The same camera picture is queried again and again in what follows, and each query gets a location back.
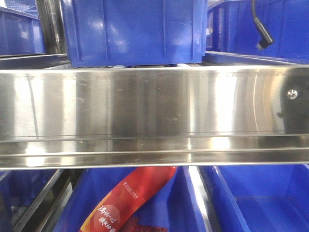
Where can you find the red snack package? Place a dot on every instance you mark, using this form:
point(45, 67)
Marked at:
point(126, 198)

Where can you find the stainless steel shelf rail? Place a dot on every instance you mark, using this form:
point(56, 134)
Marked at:
point(215, 115)

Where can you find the dark blue bin upper left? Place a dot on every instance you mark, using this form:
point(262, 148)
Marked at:
point(20, 33)

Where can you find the dark blue bin lower right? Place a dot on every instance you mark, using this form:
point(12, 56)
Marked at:
point(259, 198)

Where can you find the dark blue bin lower middle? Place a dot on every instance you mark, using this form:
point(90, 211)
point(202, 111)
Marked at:
point(175, 207)

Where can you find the steel bar lower left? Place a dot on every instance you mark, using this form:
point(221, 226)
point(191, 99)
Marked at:
point(47, 205)

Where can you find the dark blue bin upper middle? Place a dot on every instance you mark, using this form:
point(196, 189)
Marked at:
point(134, 32)

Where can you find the dark blue bin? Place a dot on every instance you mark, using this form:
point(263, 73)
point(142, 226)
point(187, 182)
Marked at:
point(175, 207)
point(20, 33)
point(259, 198)
point(134, 32)
point(230, 28)

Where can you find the steel divider bar lower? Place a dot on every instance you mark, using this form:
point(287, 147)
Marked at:
point(203, 200)

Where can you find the dark blue bin upper right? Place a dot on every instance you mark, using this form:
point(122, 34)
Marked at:
point(230, 28)

